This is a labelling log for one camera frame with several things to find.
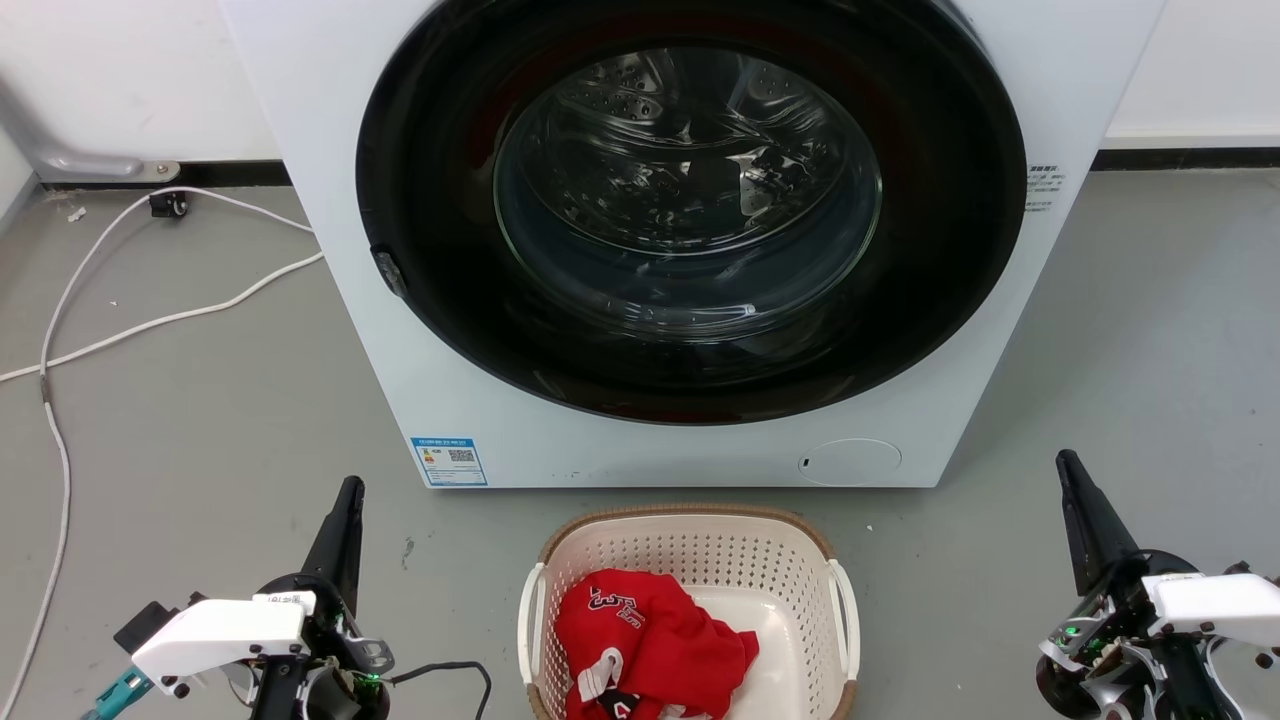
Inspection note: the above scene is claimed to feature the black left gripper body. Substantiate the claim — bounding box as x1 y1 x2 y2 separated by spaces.
248 573 395 720

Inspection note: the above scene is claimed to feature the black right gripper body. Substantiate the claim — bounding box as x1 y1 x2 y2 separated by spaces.
1034 550 1217 720

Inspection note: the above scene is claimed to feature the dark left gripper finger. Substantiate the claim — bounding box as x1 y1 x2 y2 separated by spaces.
299 476 367 613

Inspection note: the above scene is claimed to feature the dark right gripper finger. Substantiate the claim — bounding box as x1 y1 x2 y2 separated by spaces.
1056 449 1142 598

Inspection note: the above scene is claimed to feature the white plastic laundry basket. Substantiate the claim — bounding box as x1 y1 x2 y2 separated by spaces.
517 503 861 720

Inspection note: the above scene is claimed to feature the blue energy label sticker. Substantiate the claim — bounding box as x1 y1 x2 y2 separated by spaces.
410 436 489 488

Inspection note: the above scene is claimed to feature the round white filter cover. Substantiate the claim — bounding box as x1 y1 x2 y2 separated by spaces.
798 438 903 488

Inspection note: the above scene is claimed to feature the red sports jersey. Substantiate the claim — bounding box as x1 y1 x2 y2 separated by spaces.
555 570 761 720

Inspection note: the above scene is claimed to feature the small printed warning label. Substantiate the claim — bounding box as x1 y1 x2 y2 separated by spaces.
1024 164 1067 214

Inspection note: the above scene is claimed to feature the white front-load washing machine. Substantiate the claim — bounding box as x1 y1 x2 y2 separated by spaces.
218 0 1169 491

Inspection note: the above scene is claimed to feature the round black glass washer door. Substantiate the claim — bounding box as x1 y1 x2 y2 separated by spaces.
355 0 1029 426

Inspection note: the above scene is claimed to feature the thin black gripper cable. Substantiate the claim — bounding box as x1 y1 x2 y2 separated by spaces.
385 660 494 720

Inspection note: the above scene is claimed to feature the teal cable connector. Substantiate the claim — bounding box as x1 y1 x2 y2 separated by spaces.
84 668 157 720

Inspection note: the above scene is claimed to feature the white power cable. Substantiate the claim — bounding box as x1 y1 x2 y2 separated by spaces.
0 251 325 385
0 186 316 713

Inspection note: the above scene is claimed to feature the grey metal floor bracket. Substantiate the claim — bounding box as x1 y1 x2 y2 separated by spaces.
0 75 182 185

